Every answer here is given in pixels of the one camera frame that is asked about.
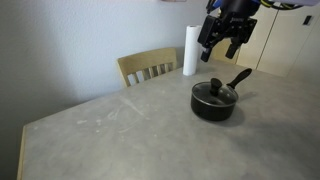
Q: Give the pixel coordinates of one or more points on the light wooden chair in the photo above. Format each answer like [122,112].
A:
[146,60]

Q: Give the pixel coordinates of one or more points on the cream cabinet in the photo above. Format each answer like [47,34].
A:
[286,43]

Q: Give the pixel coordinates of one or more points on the glass lid with black knob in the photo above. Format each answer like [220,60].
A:
[216,87]

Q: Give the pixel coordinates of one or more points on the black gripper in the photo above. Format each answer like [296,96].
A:
[238,16]

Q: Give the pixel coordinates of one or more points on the white paper towel roll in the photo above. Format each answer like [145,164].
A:
[192,50]

